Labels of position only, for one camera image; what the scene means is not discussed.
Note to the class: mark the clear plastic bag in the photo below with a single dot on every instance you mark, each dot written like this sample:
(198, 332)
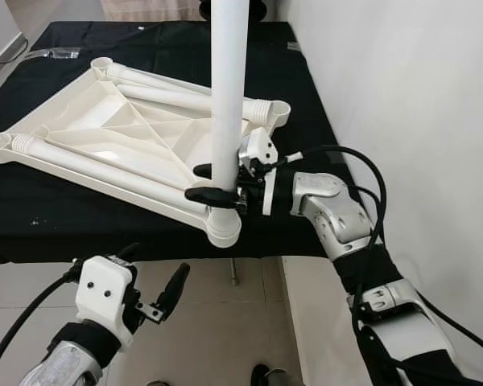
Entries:
(56, 54)

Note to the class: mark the black tablecloth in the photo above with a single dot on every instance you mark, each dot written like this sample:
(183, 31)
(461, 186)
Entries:
(64, 225)

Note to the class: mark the white plastic table top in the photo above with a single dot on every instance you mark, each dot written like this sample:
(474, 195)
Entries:
(105, 129)

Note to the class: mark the white plastic table leg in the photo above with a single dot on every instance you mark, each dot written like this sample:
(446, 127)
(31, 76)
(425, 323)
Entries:
(169, 98)
(229, 80)
(105, 169)
(153, 80)

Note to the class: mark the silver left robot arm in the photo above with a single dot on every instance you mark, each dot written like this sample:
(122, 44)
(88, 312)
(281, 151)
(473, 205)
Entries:
(60, 366)

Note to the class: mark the grey tape piece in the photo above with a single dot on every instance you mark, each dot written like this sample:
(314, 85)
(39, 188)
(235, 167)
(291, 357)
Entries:
(294, 46)

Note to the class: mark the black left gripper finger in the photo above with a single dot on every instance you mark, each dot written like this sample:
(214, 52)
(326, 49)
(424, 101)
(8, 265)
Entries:
(129, 252)
(174, 289)

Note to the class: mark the grey metal table leg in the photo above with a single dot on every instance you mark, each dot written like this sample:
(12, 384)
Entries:
(233, 272)

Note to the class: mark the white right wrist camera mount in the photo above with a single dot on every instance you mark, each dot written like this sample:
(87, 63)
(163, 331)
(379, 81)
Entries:
(258, 145)

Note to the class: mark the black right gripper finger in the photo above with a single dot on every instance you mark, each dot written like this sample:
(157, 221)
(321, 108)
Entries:
(204, 170)
(213, 197)

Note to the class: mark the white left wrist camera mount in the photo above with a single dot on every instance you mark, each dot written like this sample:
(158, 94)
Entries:
(105, 289)

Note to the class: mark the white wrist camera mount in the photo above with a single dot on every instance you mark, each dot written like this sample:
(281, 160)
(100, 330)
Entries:
(258, 145)
(105, 289)

